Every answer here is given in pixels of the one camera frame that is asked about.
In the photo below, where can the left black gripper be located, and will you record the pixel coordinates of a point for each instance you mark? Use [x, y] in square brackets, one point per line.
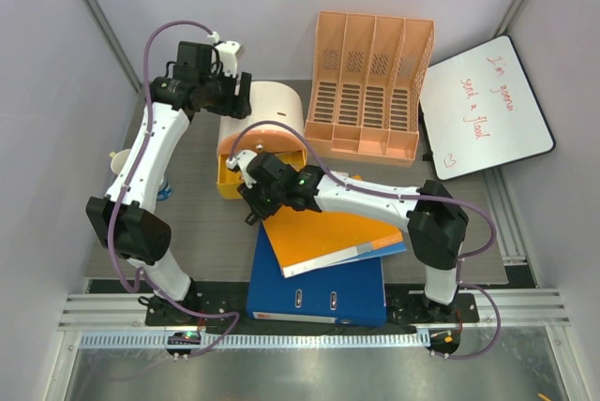
[237, 106]

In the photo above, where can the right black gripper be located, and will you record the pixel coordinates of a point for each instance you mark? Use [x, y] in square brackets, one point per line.
[250, 195]

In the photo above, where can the yellow cabinet drawer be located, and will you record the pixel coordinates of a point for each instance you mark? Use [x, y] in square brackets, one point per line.
[228, 181]

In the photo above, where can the orange folder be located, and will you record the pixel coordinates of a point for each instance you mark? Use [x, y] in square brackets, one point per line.
[307, 241]

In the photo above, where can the white arched drawer cabinet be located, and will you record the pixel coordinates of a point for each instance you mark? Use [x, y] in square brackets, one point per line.
[272, 101]

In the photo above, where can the orange desk file organizer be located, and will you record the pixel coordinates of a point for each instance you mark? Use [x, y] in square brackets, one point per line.
[368, 73]

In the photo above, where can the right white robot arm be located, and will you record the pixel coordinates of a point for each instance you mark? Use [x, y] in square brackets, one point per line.
[428, 215]

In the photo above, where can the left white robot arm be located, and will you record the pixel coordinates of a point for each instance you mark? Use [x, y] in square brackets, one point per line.
[124, 218]

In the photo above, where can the black binder clip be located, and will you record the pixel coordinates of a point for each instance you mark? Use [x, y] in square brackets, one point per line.
[251, 219]

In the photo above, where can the small blue-label bottle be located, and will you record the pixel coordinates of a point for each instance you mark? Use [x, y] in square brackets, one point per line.
[164, 190]

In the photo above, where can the white dry-erase board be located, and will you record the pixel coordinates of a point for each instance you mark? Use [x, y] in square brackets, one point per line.
[481, 112]

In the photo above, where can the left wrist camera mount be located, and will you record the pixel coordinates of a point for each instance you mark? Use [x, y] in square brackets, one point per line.
[226, 54]

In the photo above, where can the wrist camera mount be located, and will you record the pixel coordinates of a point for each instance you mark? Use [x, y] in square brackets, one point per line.
[226, 54]
[239, 162]

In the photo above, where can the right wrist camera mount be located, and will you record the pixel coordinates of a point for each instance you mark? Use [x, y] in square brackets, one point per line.
[239, 162]

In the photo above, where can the blue ring binder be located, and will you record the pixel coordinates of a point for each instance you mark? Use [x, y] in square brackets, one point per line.
[328, 270]

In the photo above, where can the perforated cable tray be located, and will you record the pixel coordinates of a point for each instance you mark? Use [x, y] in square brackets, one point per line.
[173, 340]

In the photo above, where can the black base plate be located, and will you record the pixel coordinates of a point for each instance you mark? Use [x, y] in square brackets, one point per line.
[368, 308]

